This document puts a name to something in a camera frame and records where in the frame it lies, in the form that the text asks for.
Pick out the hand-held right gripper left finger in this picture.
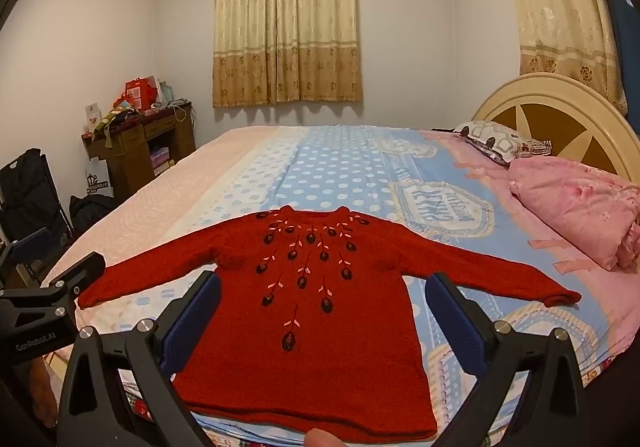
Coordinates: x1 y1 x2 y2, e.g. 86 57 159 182
60 271 224 447

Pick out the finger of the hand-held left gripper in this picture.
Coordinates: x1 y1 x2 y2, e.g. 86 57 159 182
39 252 107 312
0 227 72 273

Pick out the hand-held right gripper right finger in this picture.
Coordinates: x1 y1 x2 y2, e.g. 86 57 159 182
425 272 587 447

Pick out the red embroidered knit sweater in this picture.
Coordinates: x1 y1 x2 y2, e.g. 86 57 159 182
77 206 583 443

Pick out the person's left hand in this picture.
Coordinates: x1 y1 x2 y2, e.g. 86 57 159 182
22 354 60 430

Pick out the person's right hand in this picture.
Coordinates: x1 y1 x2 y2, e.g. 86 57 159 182
304 428 347 447

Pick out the black folding chair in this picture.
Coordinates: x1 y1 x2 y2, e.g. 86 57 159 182
0 148 72 248

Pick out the black backpack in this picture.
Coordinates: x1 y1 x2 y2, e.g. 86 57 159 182
69 194 114 239

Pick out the white printed shopping bag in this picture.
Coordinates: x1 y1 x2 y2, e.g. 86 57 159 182
85 159 114 200

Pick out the wooden bedside cabinet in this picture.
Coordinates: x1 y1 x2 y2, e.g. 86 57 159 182
81 99 197 194

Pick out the small white paper bag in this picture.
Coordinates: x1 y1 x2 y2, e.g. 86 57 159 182
84 102 104 132

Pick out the stack of books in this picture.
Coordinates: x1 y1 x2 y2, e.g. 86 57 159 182
150 147 177 176

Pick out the green striped scarf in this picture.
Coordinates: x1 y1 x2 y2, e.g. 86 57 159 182
97 106 144 148

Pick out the pink pillow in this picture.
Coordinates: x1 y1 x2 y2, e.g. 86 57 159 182
507 156 640 274

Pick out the red gift box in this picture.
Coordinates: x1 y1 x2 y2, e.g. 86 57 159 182
125 76 160 110

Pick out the patterned white purple pillow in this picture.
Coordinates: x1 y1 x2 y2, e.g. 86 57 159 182
452 119 554 164

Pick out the blue pink dotted bed sheet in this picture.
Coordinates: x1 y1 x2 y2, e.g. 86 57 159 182
37 124 640 447

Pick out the cream and brown headboard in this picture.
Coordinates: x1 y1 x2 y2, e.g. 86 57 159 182
472 72 640 188

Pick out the wide beige floral curtain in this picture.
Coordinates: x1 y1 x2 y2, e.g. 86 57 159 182
211 0 365 108

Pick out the narrow beige floral curtain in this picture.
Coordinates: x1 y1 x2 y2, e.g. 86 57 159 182
497 0 629 116

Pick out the dark blue board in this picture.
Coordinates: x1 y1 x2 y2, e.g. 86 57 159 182
597 0 640 128

